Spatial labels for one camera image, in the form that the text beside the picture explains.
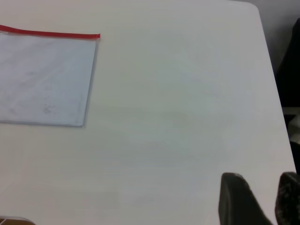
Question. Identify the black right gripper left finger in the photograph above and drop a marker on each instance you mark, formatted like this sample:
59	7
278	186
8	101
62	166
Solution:
239	201

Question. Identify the clear plastic red-zipper bag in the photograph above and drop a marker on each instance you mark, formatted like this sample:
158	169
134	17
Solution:
44	79

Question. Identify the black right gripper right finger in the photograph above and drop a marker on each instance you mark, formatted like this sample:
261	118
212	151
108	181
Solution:
288	201

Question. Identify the dark bulky object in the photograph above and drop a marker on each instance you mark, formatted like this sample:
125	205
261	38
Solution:
289	68

